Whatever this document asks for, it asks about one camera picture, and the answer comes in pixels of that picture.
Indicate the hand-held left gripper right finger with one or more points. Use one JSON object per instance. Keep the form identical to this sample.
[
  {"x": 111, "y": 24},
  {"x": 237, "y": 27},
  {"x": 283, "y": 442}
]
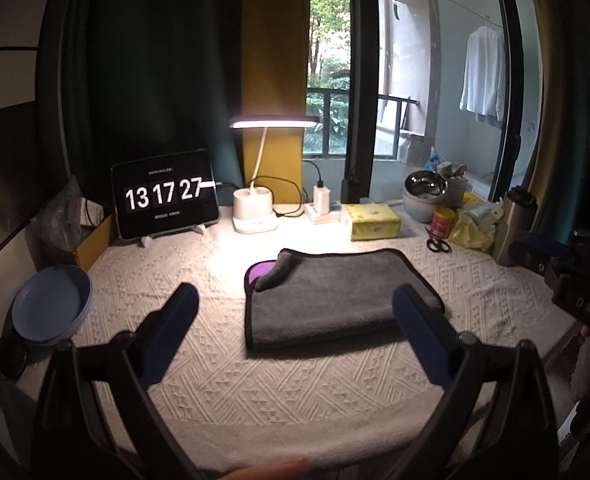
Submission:
[{"x": 420, "y": 335}]

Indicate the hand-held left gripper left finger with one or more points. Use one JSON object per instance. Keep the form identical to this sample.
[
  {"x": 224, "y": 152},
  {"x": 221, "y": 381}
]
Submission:
[{"x": 175, "y": 330}]

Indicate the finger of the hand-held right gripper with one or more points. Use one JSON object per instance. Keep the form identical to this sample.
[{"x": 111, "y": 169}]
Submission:
[{"x": 525, "y": 252}]

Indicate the grey towel with black trim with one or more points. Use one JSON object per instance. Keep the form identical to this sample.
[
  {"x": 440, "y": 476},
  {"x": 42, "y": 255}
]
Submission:
[{"x": 325, "y": 300}]

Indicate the person's left hand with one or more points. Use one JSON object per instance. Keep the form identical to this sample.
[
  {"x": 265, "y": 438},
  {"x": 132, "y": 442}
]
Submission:
[{"x": 270, "y": 471}]

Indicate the steel thermos bottle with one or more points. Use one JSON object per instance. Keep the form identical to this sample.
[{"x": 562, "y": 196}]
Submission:
[{"x": 512, "y": 225}]

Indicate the yellow plastic bag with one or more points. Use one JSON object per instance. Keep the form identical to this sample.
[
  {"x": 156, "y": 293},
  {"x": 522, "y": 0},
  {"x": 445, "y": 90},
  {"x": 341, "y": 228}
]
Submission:
[{"x": 472, "y": 232}]

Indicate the red can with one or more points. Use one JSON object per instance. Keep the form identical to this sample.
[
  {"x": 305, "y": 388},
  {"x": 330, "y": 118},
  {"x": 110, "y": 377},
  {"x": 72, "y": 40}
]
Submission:
[{"x": 443, "y": 224}]

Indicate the black scissors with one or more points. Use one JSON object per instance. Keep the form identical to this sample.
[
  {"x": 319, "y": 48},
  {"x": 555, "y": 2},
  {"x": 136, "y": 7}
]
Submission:
[{"x": 437, "y": 244}]

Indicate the white cup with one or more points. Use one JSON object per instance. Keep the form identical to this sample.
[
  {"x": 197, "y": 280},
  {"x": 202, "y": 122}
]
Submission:
[{"x": 456, "y": 192}]

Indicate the white tablet stand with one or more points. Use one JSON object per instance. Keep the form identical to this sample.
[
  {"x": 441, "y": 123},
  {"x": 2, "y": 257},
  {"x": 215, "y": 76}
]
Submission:
[{"x": 147, "y": 240}]

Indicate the grey bowl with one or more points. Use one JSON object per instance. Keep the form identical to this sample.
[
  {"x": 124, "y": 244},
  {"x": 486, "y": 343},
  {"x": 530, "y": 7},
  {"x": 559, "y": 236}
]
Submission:
[{"x": 417, "y": 207}]

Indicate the cardboard box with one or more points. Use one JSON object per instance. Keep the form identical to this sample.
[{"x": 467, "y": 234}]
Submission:
[{"x": 97, "y": 242}]

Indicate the steel bowl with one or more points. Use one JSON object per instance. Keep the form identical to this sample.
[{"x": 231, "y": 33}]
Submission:
[{"x": 425, "y": 184}]

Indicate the yellow tissue box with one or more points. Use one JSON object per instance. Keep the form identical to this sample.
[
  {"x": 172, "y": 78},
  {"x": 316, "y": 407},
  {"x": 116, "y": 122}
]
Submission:
[{"x": 372, "y": 222}]

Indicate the blue plate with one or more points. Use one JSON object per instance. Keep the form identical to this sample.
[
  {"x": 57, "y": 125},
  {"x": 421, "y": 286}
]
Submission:
[{"x": 50, "y": 305}]

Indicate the white knitted tablecloth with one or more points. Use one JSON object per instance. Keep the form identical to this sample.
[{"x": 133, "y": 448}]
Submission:
[{"x": 285, "y": 395}]

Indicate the black tablet showing clock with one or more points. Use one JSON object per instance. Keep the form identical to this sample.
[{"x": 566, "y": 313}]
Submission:
[{"x": 165, "y": 195}]

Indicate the white desk lamp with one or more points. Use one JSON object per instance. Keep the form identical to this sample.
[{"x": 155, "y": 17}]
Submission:
[{"x": 255, "y": 210}]

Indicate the white power strip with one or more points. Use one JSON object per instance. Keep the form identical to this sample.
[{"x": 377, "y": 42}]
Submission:
[{"x": 325, "y": 217}]

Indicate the clear plastic bag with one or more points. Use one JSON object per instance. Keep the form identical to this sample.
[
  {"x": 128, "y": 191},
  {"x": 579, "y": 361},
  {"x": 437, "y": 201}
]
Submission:
[{"x": 62, "y": 215}]

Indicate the white charger plug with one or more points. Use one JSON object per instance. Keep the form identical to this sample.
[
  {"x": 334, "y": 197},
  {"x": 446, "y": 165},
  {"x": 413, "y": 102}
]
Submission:
[{"x": 321, "y": 200}]

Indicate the white hanging shirt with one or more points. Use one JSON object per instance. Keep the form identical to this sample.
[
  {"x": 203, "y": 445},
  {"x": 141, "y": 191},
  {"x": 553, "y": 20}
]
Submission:
[{"x": 482, "y": 75}]

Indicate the black balcony railing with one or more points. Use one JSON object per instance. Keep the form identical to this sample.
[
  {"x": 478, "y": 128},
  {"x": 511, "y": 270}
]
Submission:
[{"x": 335, "y": 120}]

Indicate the dark green curtain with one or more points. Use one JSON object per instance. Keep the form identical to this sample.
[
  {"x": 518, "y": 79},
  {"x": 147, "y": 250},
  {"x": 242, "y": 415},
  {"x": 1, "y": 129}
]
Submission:
[{"x": 150, "y": 60}]

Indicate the yellow curtain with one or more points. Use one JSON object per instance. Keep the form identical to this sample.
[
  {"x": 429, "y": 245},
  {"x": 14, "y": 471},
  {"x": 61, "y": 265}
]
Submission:
[{"x": 275, "y": 50}]

